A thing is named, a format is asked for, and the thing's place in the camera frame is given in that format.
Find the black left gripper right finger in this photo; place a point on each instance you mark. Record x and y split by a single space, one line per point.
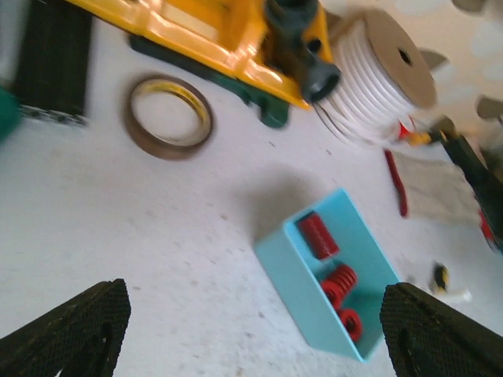
426 337

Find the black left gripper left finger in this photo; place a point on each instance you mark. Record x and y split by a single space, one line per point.
81 337

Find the small file yellow handle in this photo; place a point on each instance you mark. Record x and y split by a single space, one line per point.
439 287

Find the small red spring front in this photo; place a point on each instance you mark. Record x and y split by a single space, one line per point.
352 323

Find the red spring middle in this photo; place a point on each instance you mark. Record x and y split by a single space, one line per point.
339 284

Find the long red spring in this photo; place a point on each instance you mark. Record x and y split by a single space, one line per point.
317 236

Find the light blue plastic box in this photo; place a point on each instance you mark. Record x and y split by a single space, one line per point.
297 275

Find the beige work glove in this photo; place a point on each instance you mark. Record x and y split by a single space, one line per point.
432 189

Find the yellow black screwdriver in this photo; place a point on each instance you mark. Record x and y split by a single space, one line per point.
426 138

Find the red white tape roll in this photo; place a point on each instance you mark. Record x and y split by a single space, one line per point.
406 127

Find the green plastic lid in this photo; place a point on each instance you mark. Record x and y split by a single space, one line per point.
9 113

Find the brown tape roll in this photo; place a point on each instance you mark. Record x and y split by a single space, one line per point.
167 117

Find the black ribbed block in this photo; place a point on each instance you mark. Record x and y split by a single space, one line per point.
51 76

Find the yellow storage bin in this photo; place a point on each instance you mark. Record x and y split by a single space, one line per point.
228 36

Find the grey pipe fitting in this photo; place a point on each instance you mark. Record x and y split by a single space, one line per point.
295 56

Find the white cable spool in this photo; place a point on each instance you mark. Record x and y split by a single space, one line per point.
384 77

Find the green bin rail base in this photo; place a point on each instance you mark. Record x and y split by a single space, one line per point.
273 110

